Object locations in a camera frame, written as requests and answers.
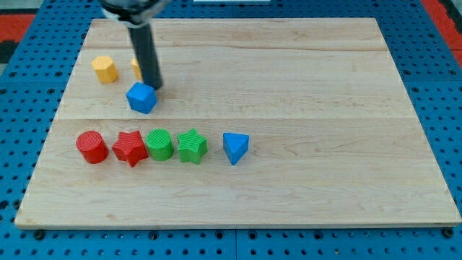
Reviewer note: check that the yellow hexagon block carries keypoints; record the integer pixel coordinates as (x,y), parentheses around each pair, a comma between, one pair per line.
(105,69)

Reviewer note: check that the red cylinder block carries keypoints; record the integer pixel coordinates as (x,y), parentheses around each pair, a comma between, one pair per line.
(92,147)

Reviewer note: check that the green cylinder block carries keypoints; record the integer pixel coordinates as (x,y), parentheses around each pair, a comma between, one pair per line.
(159,144)

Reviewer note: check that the yellow block behind rod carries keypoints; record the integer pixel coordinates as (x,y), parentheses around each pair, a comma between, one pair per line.
(136,69)

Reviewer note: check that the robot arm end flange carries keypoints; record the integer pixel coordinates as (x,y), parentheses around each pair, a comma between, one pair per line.
(132,13)

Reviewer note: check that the blue cube block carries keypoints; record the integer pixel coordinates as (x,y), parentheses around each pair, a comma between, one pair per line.
(141,98)

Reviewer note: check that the green star block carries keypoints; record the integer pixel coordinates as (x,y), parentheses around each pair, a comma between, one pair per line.
(191,146)

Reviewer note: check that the red star block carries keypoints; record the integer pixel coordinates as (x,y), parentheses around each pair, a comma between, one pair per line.
(130,148)

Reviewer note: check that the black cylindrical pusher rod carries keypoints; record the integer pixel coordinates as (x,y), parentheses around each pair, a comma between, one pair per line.
(146,56)

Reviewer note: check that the blue triangle block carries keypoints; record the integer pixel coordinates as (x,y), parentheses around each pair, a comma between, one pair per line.
(235,146)

